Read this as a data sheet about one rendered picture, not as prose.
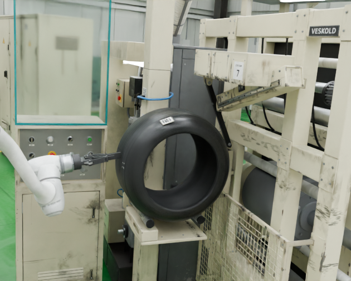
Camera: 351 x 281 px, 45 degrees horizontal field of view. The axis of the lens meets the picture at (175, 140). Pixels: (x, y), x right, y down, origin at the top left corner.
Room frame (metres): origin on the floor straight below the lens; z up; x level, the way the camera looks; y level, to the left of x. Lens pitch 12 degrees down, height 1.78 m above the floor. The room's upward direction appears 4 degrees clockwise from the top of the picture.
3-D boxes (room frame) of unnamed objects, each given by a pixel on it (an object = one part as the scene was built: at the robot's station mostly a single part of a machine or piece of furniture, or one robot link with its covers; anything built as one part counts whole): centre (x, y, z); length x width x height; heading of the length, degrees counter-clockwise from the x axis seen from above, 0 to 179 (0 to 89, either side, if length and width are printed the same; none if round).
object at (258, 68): (2.21, -0.29, 1.71); 0.61 x 0.25 x 0.15; 20
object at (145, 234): (2.18, 0.16, 0.84); 0.36 x 0.09 x 0.06; 20
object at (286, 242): (2.13, -0.36, 0.65); 0.90 x 0.02 x 0.70; 20
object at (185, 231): (2.23, 0.03, 0.80); 0.37 x 0.36 x 0.02; 110
